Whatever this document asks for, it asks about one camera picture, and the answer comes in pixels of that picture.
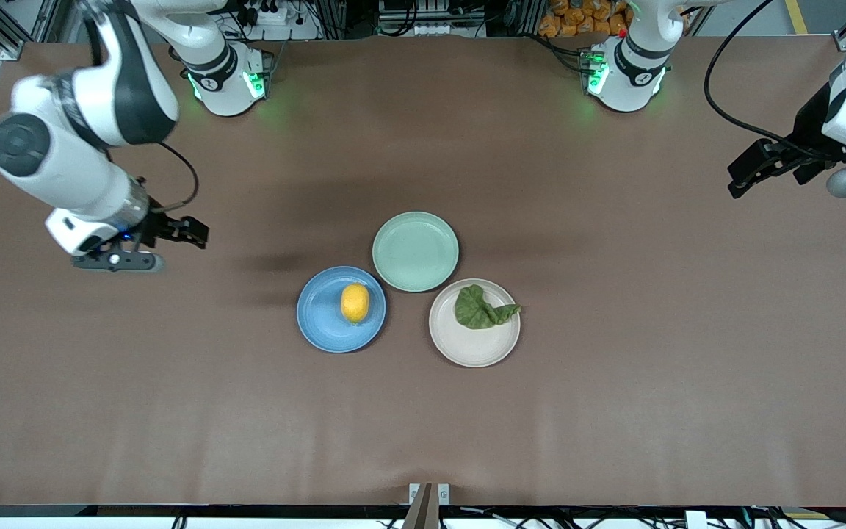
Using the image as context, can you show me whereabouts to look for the white power strip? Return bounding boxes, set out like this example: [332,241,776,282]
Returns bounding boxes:
[243,2,293,26]

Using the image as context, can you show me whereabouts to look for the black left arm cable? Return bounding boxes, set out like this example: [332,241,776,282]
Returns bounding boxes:
[704,0,835,159]

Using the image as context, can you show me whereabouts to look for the blue plate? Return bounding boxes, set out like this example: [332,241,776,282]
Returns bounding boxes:
[297,266,387,354]

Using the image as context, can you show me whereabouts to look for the brown wooden strip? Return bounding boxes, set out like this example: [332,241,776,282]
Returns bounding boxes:
[402,483,435,529]

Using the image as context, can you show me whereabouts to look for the small metal bracket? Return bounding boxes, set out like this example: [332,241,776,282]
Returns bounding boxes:
[408,483,451,506]

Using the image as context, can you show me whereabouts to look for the yellow lemon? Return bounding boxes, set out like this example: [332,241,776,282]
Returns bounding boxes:
[340,283,371,325]

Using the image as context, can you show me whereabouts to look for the light green plate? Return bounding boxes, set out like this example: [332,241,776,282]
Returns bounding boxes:
[372,212,460,293]

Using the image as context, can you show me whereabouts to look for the green lettuce leaf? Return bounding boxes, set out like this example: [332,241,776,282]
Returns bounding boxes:
[455,284,522,331]

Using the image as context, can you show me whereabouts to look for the orange packets pile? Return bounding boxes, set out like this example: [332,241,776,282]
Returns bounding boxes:
[538,0,631,39]

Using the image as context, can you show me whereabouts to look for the pale pink plate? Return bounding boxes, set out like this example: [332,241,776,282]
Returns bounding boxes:
[429,278,521,368]

